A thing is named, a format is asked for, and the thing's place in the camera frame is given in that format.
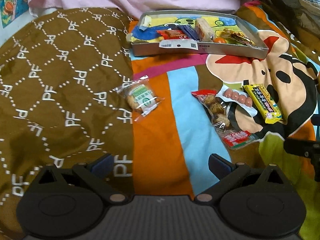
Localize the green label biscuit pack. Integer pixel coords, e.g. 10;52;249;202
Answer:
113;75;164;121

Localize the puffed rice bar pack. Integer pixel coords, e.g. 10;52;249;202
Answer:
195;18;215;42

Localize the dark blue sachet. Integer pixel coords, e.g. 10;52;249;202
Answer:
177;25;200;41

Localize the quail egg snack pack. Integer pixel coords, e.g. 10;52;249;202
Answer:
191;89;257;150

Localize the brown patterned PF blanket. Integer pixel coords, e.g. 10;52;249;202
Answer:
1;8;134;239

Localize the colourful cartoon wall poster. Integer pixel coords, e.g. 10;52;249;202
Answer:
1;0;29;28

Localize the gold snack packet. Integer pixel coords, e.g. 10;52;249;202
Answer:
220;28;255;47

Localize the colourful cartoon bed sheet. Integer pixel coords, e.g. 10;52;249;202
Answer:
132;3;319;239

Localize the colourful drawing paper liner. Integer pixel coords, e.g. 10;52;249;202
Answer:
127;16;241;43

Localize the white barcode label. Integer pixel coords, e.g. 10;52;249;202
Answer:
159;39;198;50

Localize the pink sausage pack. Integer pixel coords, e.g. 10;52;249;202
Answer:
216;85;258;117

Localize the small orange tangerine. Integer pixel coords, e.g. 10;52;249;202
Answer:
213;37;227;44

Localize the folded paper corner tape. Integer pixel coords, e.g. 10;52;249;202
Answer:
139;15;152;31

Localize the yellow snack bar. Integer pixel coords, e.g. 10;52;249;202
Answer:
243;84;283;124

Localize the red snack packet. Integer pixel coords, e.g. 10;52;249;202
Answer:
156;30;189;40

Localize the plastic wrapped patterned bedding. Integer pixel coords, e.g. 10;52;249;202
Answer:
263;0;319;37

